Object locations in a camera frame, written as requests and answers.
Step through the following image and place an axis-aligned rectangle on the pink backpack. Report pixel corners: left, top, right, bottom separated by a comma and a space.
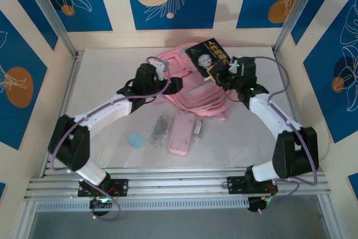
152, 42, 238, 122

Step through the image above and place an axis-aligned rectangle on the left aluminium side rail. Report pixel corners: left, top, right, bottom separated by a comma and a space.
40, 50, 84, 178

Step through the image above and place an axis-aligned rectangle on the right aluminium side rail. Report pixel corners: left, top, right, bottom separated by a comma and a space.
272, 48, 317, 172

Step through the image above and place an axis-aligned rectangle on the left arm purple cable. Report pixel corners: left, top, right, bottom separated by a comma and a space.
50, 56, 172, 222

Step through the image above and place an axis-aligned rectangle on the right base black electronics box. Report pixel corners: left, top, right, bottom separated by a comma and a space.
247, 196, 274, 213

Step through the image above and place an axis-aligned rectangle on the aluminium cross rail frame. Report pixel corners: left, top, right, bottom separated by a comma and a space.
23, 167, 333, 203

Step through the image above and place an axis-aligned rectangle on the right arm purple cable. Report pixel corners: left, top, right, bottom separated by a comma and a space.
253, 56, 319, 214

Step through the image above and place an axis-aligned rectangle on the light blue eraser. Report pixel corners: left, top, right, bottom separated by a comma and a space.
125, 132, 147, 150

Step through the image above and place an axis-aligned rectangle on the pink pencil case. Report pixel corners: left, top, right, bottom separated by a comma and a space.
167, 111, 196, 157

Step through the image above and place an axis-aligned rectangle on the aluminium side rail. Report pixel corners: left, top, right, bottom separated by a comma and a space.
40, 50, 84, 178
272, 48, 317, 172

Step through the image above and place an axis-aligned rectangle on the aluminium corner post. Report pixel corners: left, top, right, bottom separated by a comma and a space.
273, 0, 322, 55
21, 0, 78, 58

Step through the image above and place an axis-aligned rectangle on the slotted grey cable duct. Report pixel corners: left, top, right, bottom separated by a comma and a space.
35, 196, 250, 212

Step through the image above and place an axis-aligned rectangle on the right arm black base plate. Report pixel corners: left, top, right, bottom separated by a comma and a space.
227, 176, 279, 195

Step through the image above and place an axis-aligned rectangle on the base black electronics box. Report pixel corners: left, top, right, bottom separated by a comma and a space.
247, 196, 274, 213
89, 196, 116, 218

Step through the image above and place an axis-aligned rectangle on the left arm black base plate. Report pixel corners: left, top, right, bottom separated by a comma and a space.
77, 179, 129, 198

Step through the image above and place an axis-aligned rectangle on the right aluminium corner post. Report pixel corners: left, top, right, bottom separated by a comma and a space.
273, 0, 322, 55

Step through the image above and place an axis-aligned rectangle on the small clear packet beige stick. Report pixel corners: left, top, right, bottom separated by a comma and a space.
192, 118, 204, 140

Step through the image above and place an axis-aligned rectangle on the black book portrait cover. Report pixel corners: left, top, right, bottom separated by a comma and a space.
184, 38, 232, 83

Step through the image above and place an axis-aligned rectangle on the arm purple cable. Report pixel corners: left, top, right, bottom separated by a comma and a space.
253, 56, 319, 214
50, 56, 172, 222

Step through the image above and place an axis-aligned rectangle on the left aluminium corner post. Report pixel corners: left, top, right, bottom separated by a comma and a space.
21, 0, 78, 58

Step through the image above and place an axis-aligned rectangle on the clear bag of dark clips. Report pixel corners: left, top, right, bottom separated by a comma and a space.
147, 113, 171, 148

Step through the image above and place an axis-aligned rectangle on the left base black electronics box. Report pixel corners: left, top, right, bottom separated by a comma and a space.
89, 196, 116, 218

